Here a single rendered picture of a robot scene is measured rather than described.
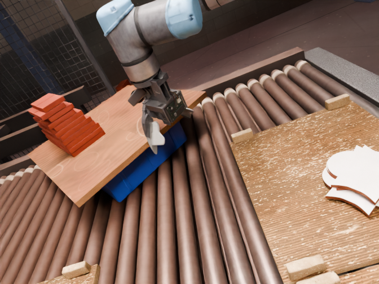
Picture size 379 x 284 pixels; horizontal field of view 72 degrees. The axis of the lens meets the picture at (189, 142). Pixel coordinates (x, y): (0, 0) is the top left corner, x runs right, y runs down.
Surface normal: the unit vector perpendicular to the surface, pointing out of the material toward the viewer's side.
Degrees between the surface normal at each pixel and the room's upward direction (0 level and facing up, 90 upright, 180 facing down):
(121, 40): 96
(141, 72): 97
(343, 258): 0
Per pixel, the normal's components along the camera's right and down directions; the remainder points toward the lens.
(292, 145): -0.36, -0.76
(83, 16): 0.15, 0.53
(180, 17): -0.22, 0.52
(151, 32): -0.17, 0.75
